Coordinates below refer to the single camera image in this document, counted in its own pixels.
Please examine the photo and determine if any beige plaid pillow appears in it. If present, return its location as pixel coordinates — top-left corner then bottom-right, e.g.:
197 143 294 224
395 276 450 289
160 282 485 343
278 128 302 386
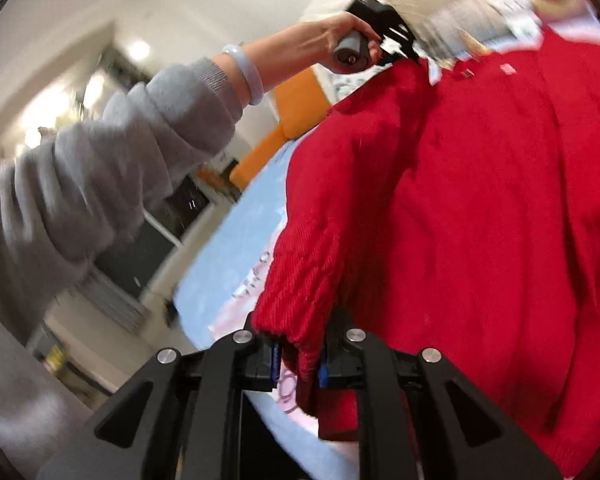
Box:
415 0 541 58

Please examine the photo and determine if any red polo sweater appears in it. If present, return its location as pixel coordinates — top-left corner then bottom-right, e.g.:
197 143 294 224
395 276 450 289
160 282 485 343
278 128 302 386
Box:
252 30 600 477

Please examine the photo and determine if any pink hello kitty blanket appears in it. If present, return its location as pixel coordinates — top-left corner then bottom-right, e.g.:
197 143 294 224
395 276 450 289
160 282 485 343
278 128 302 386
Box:
209 300 318 437

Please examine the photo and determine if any pale jade bracelet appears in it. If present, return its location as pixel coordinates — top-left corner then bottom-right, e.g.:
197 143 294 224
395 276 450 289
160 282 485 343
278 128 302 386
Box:
222 43 266 106

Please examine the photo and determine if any person left hand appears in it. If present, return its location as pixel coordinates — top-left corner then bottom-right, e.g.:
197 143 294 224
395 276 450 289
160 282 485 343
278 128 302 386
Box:
242 12 380 91

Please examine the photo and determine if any grey sleeved left forearm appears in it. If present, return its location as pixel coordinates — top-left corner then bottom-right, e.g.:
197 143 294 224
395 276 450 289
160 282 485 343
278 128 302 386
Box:
0 58 242 314

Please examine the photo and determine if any light blue quilted bedspread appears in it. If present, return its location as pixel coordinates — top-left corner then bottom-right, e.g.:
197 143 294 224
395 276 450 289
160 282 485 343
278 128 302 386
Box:
174 140 358 479

